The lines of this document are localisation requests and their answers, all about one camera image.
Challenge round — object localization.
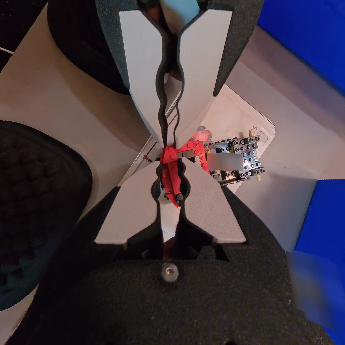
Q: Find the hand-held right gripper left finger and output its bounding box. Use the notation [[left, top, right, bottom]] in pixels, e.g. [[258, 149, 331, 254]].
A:
[[95, 162, 164, 248]]

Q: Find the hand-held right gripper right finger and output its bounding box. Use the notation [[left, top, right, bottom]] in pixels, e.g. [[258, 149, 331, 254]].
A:
[[174, 160, 247, 248]]

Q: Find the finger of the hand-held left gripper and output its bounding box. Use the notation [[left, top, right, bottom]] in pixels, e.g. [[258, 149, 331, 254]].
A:
[[172, 8, 234, 147], [119, 9, 165, 147]]

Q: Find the blue plastic bin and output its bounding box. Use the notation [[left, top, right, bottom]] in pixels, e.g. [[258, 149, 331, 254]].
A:
[[286, 179, 345, 345], [257, 0, 345, 96]]

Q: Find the red and black lego car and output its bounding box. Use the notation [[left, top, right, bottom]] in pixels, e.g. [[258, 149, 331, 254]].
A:
[[159, 127, 266, 208]]

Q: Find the lego instruction booklet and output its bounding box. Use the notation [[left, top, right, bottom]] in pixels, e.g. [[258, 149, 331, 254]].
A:
[[118, 81, 276, 189]]

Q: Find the black quilted pad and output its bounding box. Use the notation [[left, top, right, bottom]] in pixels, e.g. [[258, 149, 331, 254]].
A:
[[48, 0, 131, 96], [0, 120, 93, 311]]

